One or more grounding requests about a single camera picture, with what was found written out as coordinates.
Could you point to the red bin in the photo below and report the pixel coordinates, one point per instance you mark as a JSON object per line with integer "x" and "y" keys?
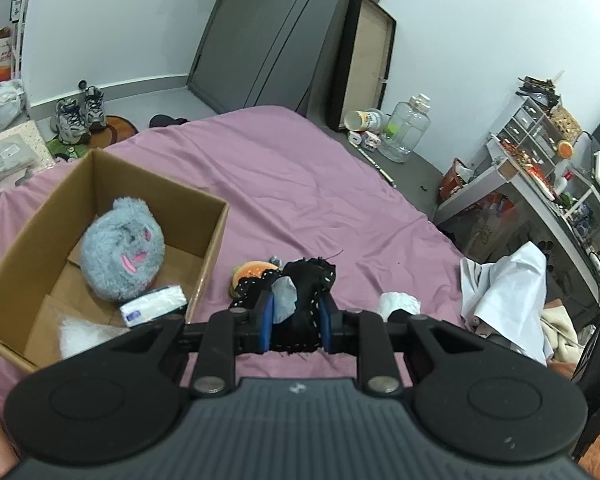
{"x": 452, "y": 182}

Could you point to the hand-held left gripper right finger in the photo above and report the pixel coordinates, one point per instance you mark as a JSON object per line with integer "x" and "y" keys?
{"x": 328, "y": 325}

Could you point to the grey drawer organizer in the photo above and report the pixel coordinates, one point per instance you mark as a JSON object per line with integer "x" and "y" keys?
{"x": 525, "y": 125}

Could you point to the blue tissue pack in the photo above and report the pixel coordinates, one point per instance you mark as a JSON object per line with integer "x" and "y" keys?
{"x": 155, "y": 302}

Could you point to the patterned flat package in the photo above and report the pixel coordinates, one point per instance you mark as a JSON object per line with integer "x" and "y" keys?
{"x": 30, "y": 135}

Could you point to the white crumpled cloth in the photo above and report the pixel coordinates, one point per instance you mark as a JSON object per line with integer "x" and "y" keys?
{"x": 505, "y": 285}

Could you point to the orange burger plush toy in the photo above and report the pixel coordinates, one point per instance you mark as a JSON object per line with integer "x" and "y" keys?
{"x": 250, "y": 269}

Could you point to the black slipper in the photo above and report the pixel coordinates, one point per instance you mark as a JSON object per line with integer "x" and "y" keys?
{"x": 167, "y": 121}

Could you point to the orange cardboard carton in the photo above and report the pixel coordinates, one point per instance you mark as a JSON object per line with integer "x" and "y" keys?
{"x": 2, "y": 55}

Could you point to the beige blanket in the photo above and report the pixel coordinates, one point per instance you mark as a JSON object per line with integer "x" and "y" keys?
{"x": 560, "y": 330}

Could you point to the white bottle red cap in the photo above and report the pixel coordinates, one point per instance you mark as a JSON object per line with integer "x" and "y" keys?
{"x": 562, "y": 184}

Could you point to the black spray bottle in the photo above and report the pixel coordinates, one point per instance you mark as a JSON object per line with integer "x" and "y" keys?
{"x": 16, "y": 2}

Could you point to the black framed board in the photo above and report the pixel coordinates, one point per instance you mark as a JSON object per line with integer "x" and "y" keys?
{"x": 367, "y": 50}

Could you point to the white stuffing plastic bag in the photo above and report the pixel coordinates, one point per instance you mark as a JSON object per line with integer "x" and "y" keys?
{"x": 85, "y": 335}

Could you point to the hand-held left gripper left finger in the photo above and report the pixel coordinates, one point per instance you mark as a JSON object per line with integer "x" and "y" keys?
{"x": 265, "y": 320}

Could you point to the clear plastic water jug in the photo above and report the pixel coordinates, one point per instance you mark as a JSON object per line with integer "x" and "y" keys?
{"x": 405, "y": 130}

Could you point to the small white box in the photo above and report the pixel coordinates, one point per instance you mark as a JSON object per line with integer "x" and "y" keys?
{"x": 365, "y": 139}

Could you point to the grey sneaker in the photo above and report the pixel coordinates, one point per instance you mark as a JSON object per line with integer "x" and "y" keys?
{"x": 94, "y": 107}
{"x": 70, "y": 120}

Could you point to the grey white desk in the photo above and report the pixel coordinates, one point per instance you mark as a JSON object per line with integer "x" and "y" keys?
{"x": 472, "y": 190}

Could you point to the brown paper bag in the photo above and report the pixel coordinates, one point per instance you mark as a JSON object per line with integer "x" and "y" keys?
{"x": 490, "y": 227}

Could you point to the thin metal stick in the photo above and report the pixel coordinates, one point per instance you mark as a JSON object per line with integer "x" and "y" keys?
{"x": 380, "y": 167}

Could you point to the cartoon floor mat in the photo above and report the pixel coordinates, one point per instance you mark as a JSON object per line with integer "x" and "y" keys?
{"x": 120, "y": 127}

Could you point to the white storage rack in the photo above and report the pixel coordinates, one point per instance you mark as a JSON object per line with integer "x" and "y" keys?
{"x": 26, "y": 20}

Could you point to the orange round toy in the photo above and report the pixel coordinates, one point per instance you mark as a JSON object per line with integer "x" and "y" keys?
{"x": 565, "y": 149}

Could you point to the grey fluffy plush toy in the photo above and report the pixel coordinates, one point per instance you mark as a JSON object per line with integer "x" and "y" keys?
{"x": 110, "y": 260}

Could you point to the paper cup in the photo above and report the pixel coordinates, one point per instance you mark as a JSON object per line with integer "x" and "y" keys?
{"x": 360, "y": 120}

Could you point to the dark hair accessories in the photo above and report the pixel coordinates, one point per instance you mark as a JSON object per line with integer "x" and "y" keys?
{"x": 537, "y": 87}

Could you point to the grey door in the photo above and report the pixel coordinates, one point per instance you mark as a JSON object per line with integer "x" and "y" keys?
{"x": 260, "y": 35}

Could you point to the small white cloth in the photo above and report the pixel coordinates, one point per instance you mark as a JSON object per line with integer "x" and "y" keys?
{"x": 397, "y": 302}

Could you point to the brown cardboard box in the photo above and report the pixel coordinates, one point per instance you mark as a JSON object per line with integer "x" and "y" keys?
{"x": 30, "y": 240}

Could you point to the grey wrapped packages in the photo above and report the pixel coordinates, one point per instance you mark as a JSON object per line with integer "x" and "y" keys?
{"x": 5, "y": 160}

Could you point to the wicker basket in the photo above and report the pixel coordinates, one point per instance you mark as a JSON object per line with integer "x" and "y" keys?
{"x": 566, "y": 124}

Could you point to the pink bed sheet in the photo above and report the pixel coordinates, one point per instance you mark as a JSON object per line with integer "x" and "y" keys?
{"x": 305, "y": 185}

